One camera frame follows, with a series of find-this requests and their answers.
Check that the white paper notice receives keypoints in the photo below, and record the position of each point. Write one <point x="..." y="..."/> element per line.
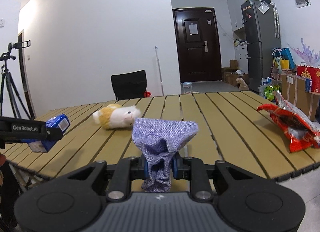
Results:
<point x="193" y="29"/>

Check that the dark brown door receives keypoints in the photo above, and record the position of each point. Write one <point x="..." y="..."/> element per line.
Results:
<point x="197" y="59"/>

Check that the white base cabinet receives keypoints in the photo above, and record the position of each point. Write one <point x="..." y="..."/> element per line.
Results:
<point x="241" y="58"/>

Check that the purple burlap pouch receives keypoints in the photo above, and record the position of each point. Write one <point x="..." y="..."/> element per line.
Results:
<point x="160" y="132"/>

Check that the green plastic bag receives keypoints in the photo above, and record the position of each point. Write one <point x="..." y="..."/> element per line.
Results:
<point x="271" y="93"/>

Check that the grey refrigerator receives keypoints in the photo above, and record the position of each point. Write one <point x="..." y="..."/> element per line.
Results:
<point x="260" y="47"/>

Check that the clear jar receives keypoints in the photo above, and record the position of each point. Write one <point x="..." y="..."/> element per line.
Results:
<point x="187" y="88"/>

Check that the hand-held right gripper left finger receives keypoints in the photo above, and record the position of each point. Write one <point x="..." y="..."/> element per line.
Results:
<point x="146" y="169"/>

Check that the blue carton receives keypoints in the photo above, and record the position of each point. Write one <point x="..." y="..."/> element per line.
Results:
<point x="58" y="122"/>

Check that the purple coral decoration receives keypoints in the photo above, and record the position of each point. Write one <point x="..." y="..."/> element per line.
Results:
<point x="306" y="53"/>

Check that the white mop pole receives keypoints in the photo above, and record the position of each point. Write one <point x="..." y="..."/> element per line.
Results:
<point x="158" y="72"/>

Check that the black folding chair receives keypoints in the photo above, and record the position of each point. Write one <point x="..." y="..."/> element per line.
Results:
<point x="128" y="84"/>

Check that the beige plush toy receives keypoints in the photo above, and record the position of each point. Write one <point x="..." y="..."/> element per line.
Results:
<point x="242" y="84"/>

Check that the yellow and white hamster plush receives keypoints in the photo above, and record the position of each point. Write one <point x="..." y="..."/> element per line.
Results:
<point x="117" y="118"/>

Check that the white light switch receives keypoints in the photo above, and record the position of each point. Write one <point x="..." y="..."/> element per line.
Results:
<point x="2" y="22"/>

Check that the stack of small cardboard boxes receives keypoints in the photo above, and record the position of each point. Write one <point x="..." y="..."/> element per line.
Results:
<point x="230" y="74"/>

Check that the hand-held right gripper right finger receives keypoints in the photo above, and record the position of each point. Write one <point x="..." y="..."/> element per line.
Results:
<point x="175" y="169"/>

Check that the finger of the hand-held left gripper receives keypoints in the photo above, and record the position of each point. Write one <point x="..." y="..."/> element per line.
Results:
<point x="53" y="133"/>

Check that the tan slatted folding table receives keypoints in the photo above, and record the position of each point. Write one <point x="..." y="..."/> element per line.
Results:
<point x="225" y="122"/>

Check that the white wall cabinet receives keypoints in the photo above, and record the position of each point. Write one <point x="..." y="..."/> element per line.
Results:
<point x="237" y="9"/>

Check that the red plastic basin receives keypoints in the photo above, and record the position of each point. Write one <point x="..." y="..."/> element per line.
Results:
<point x="147" y="94"/>

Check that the blue gift bag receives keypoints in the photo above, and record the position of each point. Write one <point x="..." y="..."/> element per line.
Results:
<point x="287" y="59"/>

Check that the red gift box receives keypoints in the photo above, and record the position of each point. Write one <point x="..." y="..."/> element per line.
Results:
<point x="308" y="78"/>

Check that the large cardboard box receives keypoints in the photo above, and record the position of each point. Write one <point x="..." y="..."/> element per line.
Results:
<point x="297" y="92"/>

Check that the red snack bag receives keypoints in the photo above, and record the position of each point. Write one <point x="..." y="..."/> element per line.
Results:
<point x="297" y="134"/>

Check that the black tripod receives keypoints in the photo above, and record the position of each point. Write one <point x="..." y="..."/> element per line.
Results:
<point x="10" y="84"/>

